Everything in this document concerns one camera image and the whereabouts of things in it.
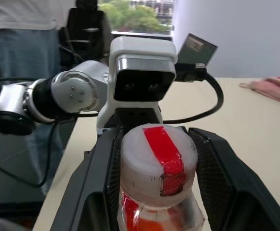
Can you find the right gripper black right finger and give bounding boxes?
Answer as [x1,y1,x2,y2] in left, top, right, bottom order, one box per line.
[187,127,280,231]

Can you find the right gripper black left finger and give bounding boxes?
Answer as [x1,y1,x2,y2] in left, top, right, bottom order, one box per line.
[50,127,125,231]

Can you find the plastic bottle with white cap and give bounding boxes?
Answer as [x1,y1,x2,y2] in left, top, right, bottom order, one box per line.
[117,123,207,231]

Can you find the dark laptop screen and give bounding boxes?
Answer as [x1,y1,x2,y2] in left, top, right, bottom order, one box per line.
[177,33,218,67]

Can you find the grey rounded object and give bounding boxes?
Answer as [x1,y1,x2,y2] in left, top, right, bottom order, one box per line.
[0,216,24,231]

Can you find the window with trees outside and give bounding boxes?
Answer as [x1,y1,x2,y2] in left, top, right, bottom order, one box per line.
[98,0,176,35]

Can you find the black office chair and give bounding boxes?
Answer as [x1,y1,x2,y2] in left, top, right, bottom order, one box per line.
[59,6,113,66]

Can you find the pink cloth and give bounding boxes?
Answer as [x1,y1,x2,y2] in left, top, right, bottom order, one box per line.
[240,76,280,104]

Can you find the person in white shirt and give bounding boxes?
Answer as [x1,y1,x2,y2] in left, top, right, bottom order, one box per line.
[0,0,77,196]

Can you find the thin black cable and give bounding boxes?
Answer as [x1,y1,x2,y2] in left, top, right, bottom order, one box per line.
[0,117,59,189]

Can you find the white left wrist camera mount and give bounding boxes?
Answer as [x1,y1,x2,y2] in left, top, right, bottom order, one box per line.
[95,35,178,132]

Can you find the thick black wrist cable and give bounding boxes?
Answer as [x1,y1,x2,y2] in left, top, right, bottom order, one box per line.
[162,62,225,125]

